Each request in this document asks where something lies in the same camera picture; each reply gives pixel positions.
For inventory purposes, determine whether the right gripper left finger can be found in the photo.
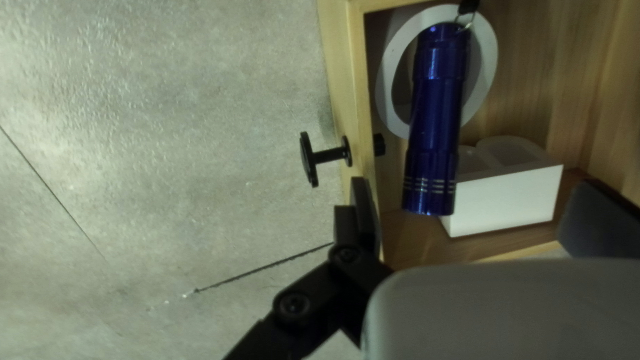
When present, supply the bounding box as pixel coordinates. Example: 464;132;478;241
222;177;396;360

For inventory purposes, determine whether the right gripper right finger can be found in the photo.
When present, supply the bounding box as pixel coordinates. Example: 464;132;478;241
557;180;640;259

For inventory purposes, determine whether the white letter B block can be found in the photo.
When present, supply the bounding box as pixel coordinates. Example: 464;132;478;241
439;135;565;238

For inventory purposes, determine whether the wooden chest of drawers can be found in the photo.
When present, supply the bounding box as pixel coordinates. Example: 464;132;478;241
299;0;640;271

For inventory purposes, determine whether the blue flashlight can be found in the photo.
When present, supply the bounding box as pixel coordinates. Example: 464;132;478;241
401;0;481;216

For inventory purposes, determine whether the white letter O block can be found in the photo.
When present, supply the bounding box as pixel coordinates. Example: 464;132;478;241
375;4;499;141

